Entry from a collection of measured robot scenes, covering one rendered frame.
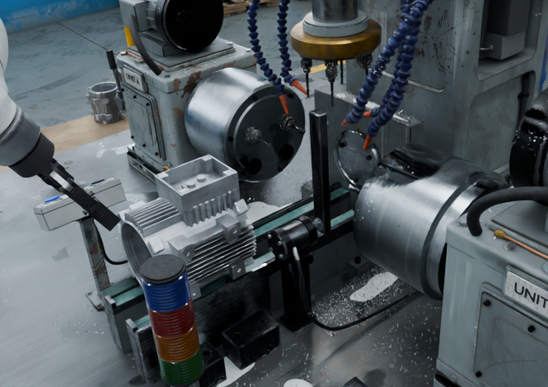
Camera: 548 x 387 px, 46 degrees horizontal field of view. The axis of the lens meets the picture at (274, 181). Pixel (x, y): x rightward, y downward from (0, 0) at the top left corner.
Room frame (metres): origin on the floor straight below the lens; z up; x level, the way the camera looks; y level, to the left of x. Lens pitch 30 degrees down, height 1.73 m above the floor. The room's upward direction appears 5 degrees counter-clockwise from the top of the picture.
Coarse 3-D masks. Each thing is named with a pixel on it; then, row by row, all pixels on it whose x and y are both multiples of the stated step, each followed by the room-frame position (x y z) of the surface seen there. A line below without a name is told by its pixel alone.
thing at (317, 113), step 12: (312, 120) 1.05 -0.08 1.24; (324, 120) 1.04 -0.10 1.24; (312, 132) 1.05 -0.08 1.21; (324, 132) 1.04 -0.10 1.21; (312, 144) 1.06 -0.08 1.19; (324, 144) 1.04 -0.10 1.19; (312, 156) 1.06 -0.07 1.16; (324, 156) 1.04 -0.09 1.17; (312, 168) 1.06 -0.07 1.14; (324, 168) 1.04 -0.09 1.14; (312, 180) 1.06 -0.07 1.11; (324, 180) 1.04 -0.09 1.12; (324, 192) 1.04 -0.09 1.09; (324, 204) 1.04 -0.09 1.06; (324, 216) 1.04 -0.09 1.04; (324, 228) 1.04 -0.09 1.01
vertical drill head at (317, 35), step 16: (320, 0) 1.23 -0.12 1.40; (336, 0) 1.22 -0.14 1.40; (352, 0) 1.23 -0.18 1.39; (320, 16) 1.23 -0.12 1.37; (336, 16) 1.22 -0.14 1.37; (352, 16) 1.23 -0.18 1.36; (368, 16) 1.26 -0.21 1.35; (304, 32) 1.25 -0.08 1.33; (320, 32) 1.21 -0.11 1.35; (336, 32) 1.20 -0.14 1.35; (352, 32) 1.20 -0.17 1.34; (368, 32) 1.22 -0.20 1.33; (304, 48) 1.20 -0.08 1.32; (320, 48) 1.18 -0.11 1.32; (336, 48) 1.17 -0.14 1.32; (352, 48) 1.18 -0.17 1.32; (368, 48) 1.19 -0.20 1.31; (304, 64) 1.26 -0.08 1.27; (336, 64) 1.19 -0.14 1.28; (368, 64) 1.25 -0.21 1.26
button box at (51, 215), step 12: (108, 180) 1.19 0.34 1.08; (96, 192) 1.15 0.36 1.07; (108, 192) 1.17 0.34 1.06; (120, 192) 1.18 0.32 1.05; (48, 204) 1.10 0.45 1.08; (60, 204) 1.11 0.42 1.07; (72, 204) 1.12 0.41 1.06; (108, 204) 1.15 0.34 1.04; (36, 216) 1.13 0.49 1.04; (48, 216) 1.09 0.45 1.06; (60, 216) 1.10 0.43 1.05; (72, 216) 1.11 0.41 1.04; (84, 216) 1.12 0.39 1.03; (48, 228) 1.08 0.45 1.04
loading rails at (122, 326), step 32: (256, 224) 1.20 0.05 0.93; (352, 224) 1.19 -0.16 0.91; (256, 256) 1.16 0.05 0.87; (320, 256) 1.13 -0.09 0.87; (352, 256) 1.19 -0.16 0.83; (128, 288) 1.02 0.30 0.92; (224, 288) 0.98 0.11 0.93; (256, 288) 1.02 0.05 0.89; (128, 320) 0.92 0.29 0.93; (224, 320) 0.98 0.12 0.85
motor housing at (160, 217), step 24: (144, 216) 0.98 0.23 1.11; (168, 216) 0.99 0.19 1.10; (216, 216) 1.02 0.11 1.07; (240, 216) 1.03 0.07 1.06; (144, 240) 0.95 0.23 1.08; (192, 240) 0.96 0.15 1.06; (216, 240) 0.98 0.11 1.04; (240, 240) 1.00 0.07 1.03; (192, 264) 0.94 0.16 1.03; (216, 264) 0.96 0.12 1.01
